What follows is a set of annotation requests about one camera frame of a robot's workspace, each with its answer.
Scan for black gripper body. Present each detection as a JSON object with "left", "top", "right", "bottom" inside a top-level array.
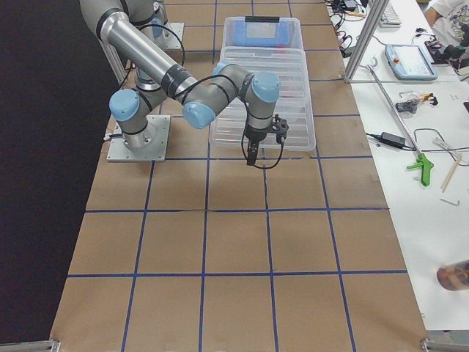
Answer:
[{"left": 244, "top": 125, "right": 267, "bottom": 145}]

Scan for clear plastic box lid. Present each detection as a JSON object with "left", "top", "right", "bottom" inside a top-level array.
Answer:
[{"left": 210, "top": 46, "right": 316, "bottom": 151}]

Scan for clear plastic storage box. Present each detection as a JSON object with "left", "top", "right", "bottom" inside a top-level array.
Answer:
[{"left": 222, "top": 16, "right": 303, "bottom": 50}]

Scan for black box latch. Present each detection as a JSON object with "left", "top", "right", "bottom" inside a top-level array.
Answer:
[{"left": 245, "top": 16, "right": 280, "bottom": 23}]

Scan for blue plastic tray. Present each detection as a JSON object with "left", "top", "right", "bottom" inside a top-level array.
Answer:
[{"left": 232, "top": 18, "right": 292, "bottom": 48}]

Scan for black power adapter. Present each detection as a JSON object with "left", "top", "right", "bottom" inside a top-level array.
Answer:
[{"left": 366, "top": 132, "right": 406, "bottom": 149}]

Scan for teach pendant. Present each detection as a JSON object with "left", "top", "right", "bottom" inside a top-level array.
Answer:
[{"left": 384, "top": 44, "right": 438, "bottom": 81}]

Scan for white keyboard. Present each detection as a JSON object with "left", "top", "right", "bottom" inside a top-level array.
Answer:
[{"left": 380, "top": 2, "right": 402, "bottom": 29}]

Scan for hex key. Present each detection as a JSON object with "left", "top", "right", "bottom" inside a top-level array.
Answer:
[{"left": 440, "top": 198, "right": 460, "bottom": 206}]

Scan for wooden chopsticks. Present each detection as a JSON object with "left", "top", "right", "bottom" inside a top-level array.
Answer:
[{"left": 440, "top": 154, "right": 462, "bottom": 193}]

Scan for person in white shirt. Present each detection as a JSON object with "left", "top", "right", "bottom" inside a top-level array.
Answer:
[{"left": 424, "top": 0, "right": 468, "bottom": 70}]

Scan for brown cylindrical bottle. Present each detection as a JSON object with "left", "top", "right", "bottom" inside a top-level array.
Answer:
[{"left": 436, "top": 260, "right": 468, "bottom": 291}]

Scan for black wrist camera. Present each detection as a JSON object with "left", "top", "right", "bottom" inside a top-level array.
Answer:
[{"left": 272, "top": 114, "right": 289, "bottom": 145}]

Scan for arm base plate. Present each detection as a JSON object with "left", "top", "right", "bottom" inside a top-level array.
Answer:
[
  {"left": 107, "top": 114, "right": 171, "bottom": 162},
  {"left": 139, "top": 21, "right": 184, "bottom": 51}
]

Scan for green handled reach grabber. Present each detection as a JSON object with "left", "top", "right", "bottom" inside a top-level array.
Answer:
[{"left": 361, "top": 65, "right": 434, "bottom": 187}]

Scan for aluminium frame post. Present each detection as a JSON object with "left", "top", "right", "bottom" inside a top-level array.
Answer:
[{"left": 344, "top": 0, "right": 388, "bottom": 83}]

